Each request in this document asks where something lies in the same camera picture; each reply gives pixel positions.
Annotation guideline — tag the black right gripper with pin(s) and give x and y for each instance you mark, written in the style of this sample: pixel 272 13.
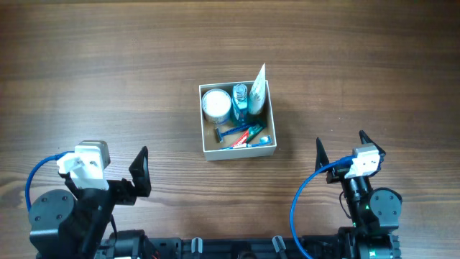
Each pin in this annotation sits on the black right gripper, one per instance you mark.
pixel 338 175

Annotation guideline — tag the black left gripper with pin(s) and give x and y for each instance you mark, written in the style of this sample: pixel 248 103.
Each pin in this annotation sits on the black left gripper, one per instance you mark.
pixel 120 188

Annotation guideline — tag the blue toothbrush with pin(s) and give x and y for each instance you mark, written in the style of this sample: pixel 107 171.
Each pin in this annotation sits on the blue toothbrush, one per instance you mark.
pixel 242 144

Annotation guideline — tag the blue disposable razor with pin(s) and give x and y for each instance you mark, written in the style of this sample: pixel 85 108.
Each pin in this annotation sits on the blue disposable razor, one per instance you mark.
pixel 220 135

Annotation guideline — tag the green red toothpaste tube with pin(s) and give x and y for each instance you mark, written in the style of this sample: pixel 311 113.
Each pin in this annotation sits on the green red toothpaste tube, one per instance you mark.
pixel 249 134

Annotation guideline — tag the white cream tube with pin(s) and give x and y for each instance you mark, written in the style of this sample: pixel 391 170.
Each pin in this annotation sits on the white cream tube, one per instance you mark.
pixel 257 93

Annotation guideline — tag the cotton swab jar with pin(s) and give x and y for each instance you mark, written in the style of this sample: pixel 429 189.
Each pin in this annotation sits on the cotton swab jar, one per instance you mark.
pixel 216 105

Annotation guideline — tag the blue mouthwash bottle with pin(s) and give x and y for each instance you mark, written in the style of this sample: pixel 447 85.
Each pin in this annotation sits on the blue mouthwash bottle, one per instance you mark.
pixel 239 100

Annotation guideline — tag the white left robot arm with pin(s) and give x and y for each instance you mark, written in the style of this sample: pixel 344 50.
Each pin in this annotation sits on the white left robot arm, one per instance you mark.
pixel 71 223

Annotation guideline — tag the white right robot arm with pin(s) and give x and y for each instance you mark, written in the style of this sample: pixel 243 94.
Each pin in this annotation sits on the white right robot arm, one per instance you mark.
pixel 374 212

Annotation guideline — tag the white cardboard box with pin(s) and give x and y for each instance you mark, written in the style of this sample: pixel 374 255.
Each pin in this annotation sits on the white cardboard box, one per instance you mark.
pixel 214 150

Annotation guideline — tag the white wrist camera, right arm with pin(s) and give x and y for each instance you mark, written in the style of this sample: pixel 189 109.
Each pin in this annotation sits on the white wrist camera, right arm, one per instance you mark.
pixel 365 161

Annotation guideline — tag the white wrist camera, arm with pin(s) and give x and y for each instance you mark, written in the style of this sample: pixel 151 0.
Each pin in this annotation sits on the white wrist camera, arm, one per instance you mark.
pixel 365 161
pixel 86 164

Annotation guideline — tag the white wrist camera, left arm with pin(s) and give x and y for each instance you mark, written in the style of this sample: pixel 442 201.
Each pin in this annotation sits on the white wrist camera, left arm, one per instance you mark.
pixel 86 164

